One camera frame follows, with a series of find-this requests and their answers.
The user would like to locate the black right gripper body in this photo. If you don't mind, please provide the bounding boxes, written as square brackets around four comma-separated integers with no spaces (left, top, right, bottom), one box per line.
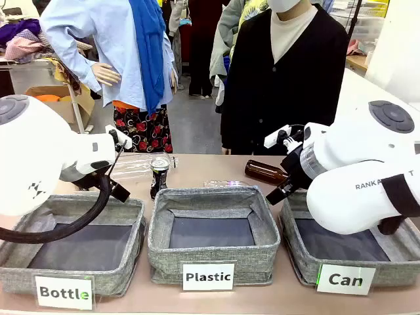
[280,143,313,191]

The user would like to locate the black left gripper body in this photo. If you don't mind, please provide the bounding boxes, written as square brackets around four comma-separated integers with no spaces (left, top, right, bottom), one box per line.
[78,173,114,193]

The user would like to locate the brown glass bottle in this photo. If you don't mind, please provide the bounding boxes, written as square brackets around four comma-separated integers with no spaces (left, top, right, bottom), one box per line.
[244,159,290,186]

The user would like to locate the clear plastic bottle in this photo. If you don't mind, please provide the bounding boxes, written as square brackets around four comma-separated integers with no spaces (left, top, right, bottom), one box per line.
[110,152,180,180]

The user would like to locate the black drink can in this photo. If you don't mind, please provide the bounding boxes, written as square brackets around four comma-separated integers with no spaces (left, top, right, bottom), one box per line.
[150,156,171,201]

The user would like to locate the small clear plastic wrapper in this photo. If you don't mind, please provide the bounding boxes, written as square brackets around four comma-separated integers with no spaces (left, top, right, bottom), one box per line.
[203,178,254,190]

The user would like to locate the grey fabric basket labelled Can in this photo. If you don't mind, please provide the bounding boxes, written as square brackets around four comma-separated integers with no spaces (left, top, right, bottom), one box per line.
[278,190,420,289]

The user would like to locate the grey fabric basket labelled Plastic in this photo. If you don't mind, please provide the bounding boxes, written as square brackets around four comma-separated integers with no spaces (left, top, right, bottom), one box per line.
[147,186,282,285]

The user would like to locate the white Can label sign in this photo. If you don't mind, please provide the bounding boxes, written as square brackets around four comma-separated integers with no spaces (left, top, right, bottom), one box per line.
[316,264,377,296]

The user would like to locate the grey fabric basket labelled Bottle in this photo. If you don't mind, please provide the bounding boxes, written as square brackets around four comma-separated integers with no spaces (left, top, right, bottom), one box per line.
[0,194,148,298]

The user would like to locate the black red floral skirt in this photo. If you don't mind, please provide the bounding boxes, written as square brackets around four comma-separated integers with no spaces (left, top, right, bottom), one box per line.
[113,102,174,154]

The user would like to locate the person in black cardigan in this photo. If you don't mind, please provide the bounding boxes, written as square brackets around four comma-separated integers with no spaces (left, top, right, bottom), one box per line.
[220,0,350,157]

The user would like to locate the brown cardboard box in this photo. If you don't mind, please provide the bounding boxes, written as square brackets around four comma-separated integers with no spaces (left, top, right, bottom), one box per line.
[25,84,96,133]

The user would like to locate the white side table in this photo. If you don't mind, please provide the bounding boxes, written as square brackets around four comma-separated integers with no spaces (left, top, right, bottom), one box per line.
[333,67,420,116]

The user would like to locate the white Plastic label sign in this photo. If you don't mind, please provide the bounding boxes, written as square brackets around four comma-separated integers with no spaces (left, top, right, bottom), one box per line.
[182,262,236,292]

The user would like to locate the white Bottle label sign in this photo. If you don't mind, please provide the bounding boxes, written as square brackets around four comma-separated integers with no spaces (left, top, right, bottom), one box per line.
[35,275,95,311]

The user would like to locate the mannequin in light blue shirt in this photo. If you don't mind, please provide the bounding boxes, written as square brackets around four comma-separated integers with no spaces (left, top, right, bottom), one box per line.
[39,0,180,116]

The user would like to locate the grey hanging garment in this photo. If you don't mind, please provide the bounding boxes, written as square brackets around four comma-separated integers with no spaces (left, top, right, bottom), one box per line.
[209,0,245,89]

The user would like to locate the blue scarf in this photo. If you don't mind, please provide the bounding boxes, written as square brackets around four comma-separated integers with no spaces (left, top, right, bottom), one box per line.
[128,0,167,116]

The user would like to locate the background person in dark clothes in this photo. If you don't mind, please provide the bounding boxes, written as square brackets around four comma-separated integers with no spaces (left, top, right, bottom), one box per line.
[187,0,230,98]

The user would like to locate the pile of purple pink clothes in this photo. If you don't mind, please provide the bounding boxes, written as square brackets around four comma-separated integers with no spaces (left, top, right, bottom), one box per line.
[0,18,55,64]

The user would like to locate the black stand pole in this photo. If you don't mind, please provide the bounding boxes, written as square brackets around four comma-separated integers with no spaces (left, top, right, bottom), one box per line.
[346,0,364,37]

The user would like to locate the yellow floral garment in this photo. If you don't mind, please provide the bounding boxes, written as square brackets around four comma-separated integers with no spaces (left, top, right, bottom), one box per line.
[229,0,273,64]

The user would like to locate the white face mask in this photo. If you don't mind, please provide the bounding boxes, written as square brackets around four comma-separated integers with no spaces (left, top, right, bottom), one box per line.
[267,0,308,14]

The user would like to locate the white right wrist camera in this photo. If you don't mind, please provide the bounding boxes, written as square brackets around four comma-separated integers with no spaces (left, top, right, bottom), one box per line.
[264,123,305,155]

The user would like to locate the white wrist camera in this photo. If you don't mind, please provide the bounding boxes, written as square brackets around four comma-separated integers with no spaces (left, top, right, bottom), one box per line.
[104,124,133,151]
[264,123,305,155]

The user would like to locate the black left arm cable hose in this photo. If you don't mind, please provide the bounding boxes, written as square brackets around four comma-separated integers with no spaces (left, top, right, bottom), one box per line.
[0,173,113,244]

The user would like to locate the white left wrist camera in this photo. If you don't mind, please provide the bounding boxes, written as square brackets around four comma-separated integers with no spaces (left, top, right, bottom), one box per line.
[104,124,133,151]

